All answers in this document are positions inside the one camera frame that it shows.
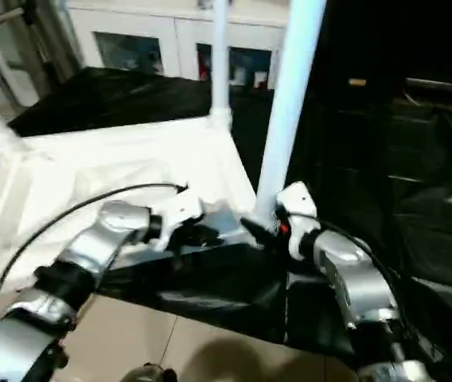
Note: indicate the black work mat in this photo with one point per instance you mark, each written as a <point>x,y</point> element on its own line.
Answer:
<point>353,199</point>

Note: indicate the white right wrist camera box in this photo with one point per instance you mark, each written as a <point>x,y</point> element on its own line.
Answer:
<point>296,207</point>

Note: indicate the black flat device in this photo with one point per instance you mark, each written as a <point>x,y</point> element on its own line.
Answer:
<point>445,87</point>

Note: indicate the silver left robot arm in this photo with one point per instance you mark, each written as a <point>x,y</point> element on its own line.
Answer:
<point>75,270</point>

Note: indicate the grey metal rack frame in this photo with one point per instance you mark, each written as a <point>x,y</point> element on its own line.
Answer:
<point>7,40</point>

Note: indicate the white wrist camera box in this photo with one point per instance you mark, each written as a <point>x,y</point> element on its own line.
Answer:
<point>177,215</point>
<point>296,207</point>

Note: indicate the small yellow label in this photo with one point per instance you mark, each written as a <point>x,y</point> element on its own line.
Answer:
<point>357,82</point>

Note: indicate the white glass-door cabinet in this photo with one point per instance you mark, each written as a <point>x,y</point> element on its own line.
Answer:
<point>154,32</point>

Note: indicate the white plastic table top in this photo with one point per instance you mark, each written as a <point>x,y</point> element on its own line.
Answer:
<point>91,167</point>

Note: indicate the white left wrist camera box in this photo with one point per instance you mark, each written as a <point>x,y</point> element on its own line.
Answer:
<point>177,215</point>

